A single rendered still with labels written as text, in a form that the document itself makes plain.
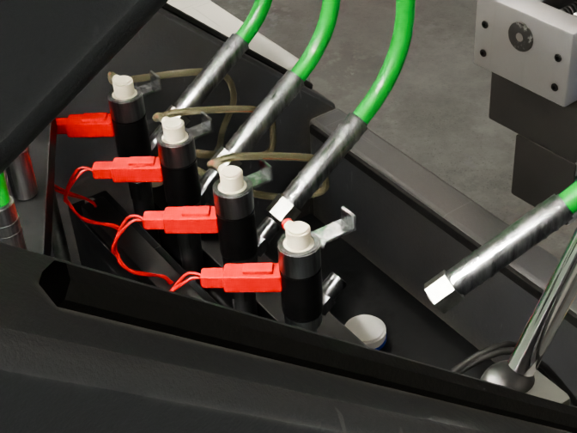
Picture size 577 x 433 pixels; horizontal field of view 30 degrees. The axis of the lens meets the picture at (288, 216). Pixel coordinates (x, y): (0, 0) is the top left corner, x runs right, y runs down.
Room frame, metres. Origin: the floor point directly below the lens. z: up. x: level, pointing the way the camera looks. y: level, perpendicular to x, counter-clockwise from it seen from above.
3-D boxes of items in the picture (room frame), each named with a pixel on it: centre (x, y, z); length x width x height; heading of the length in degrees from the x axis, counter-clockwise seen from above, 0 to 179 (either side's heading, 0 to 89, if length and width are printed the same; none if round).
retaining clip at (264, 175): (0.61, 0.03, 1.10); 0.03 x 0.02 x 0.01; 122
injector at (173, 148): (0.68, 0.07, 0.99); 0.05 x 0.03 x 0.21; 122
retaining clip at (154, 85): (0.75, 0.11, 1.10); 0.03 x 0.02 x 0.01; 122
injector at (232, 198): (0.61, 0.03, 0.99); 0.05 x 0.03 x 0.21; 122
